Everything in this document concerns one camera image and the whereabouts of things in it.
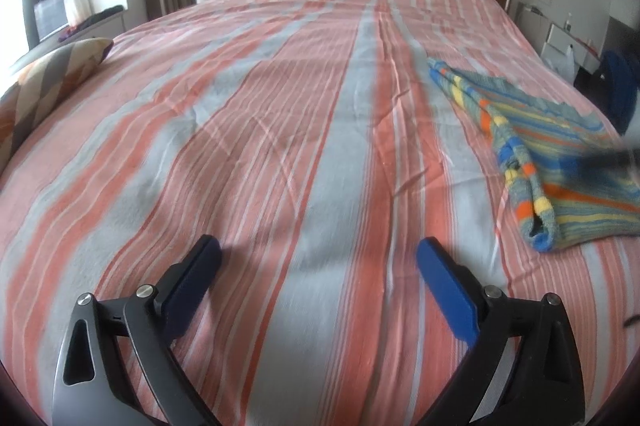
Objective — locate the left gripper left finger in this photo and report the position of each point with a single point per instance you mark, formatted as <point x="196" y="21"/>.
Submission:
<point x="92" y="386"/>

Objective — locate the white plastic bag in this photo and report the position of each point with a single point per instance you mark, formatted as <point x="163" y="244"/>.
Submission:
<point x="562" y="63"/>

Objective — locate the striped knit sweater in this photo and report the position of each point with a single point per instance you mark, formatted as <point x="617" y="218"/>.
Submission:
<point x="541" y="148"/>

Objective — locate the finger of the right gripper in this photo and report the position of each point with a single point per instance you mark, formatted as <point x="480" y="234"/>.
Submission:
<point x="595" y="162"/>

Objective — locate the blue fluffy garment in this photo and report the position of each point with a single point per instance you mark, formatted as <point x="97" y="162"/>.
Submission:
<point x="620" y="72"/>

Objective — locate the chevron patterned pillow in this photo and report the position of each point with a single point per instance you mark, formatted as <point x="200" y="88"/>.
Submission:
<point x="43" y="85"/>

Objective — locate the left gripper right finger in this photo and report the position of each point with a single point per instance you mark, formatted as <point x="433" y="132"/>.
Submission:
<point x="544" y="386"/>

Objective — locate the pink striped bed sheet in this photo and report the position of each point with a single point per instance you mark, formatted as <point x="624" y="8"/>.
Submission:
<point x="309" y="138"/>

